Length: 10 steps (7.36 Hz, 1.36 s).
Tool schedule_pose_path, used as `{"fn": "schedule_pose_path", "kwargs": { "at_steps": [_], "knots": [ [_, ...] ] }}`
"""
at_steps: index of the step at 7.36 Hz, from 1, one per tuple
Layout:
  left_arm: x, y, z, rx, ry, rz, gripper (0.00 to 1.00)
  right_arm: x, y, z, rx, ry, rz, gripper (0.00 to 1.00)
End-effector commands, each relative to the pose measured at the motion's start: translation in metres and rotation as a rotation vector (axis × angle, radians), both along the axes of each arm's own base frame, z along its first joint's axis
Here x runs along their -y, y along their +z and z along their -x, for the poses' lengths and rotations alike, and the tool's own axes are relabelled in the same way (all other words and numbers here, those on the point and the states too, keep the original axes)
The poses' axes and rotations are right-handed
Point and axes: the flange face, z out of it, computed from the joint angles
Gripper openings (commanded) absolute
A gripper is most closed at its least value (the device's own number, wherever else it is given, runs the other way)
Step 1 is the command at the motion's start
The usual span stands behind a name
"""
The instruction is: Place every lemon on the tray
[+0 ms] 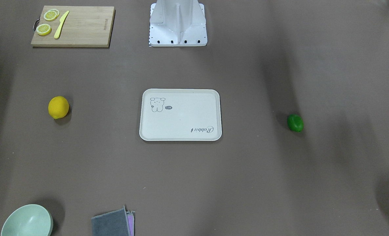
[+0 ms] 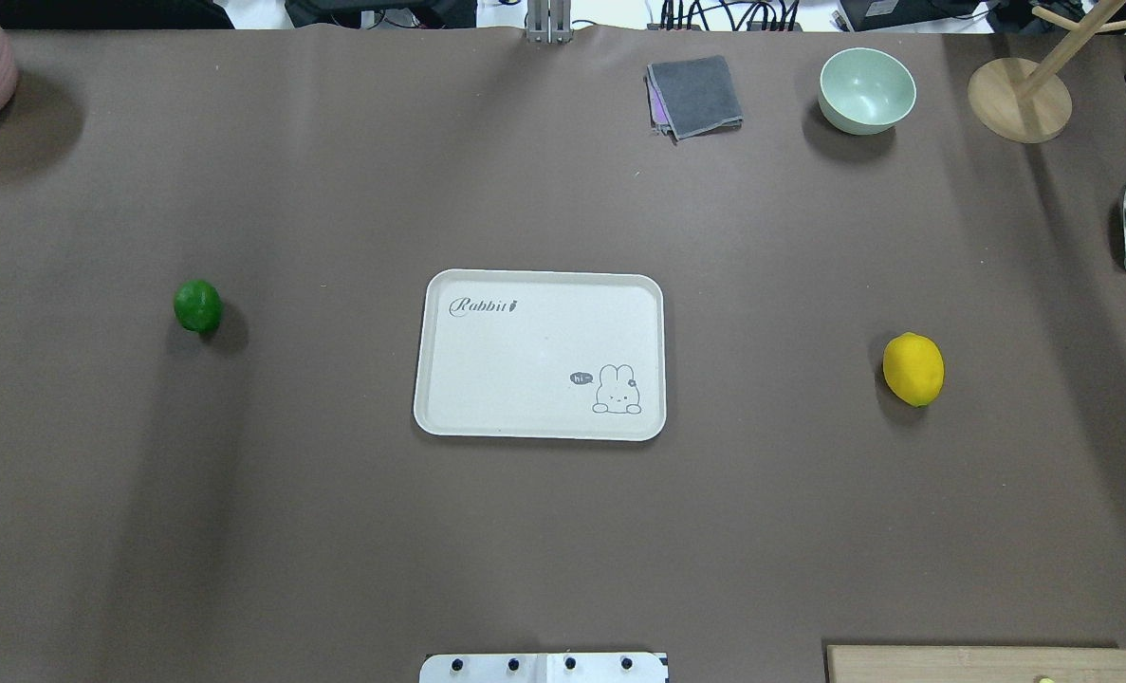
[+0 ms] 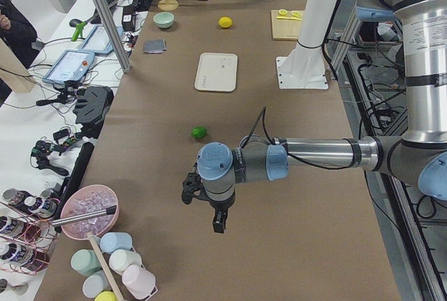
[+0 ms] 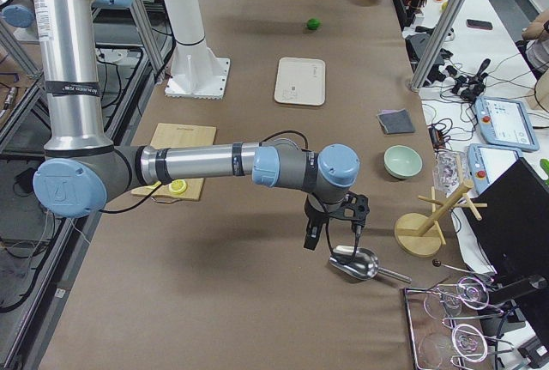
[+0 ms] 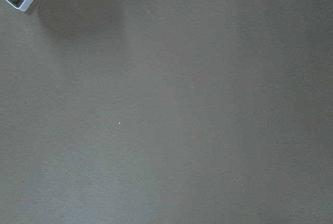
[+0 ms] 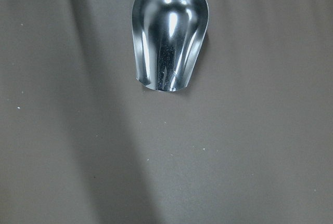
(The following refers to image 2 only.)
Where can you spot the white rabbit tray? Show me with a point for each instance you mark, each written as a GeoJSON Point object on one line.
{"type": "Point", "coordinates": [542, 354]}

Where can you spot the aluminium frame post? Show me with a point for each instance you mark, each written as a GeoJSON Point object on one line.
{"type": "Point", "coordinates": [548, 21]}

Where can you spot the pale green bowl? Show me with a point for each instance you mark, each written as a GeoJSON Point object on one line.
{"type": "Point", "coordinates": [863, 91]}

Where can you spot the wooden mug tree stand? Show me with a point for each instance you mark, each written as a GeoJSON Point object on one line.
{"type": "Point", "coordinates": [1027, 102]}

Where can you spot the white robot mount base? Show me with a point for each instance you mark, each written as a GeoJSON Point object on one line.
{"type": "Point", "coordinates": [546, 667]}

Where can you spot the grey folded cloth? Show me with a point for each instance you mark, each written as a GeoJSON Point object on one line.
{"type": "Point", "coordinates": [692, 98]}

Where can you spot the green lime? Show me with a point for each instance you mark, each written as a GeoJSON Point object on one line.
{"type": "Point", "coordinates": [197, 306]}

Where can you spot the yellow lemon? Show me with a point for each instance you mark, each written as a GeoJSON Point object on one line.
{"type": "Point", "coordinates": [914, 369]}

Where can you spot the wooden cutting board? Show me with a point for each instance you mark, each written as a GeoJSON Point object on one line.
{"type": "Point", "coordinates": [910, 663]}

